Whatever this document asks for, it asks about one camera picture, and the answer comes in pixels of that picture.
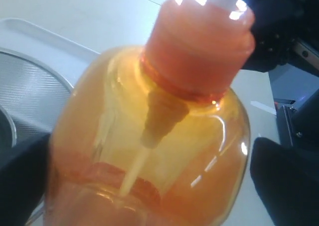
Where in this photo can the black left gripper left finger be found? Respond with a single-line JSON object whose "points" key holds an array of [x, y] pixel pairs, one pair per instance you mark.
{"points": [[23, 172]]}

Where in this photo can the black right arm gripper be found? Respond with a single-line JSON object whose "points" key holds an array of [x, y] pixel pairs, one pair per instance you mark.
{"points": [[287, 47]]}

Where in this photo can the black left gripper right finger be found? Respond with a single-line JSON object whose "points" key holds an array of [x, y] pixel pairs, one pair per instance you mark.
{"points": [[287, 182]]}

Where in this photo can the orange pump soap bottle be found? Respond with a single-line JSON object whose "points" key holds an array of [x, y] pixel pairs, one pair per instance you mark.
{"points": [[154, 135]]}

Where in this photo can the large steel mesh basin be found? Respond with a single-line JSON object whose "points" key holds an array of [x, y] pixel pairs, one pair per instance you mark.
{"points": [[32, 93]]}

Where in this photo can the white plastic tray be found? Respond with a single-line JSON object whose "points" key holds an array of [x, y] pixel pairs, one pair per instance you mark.
{"points": [[68, 58]]}

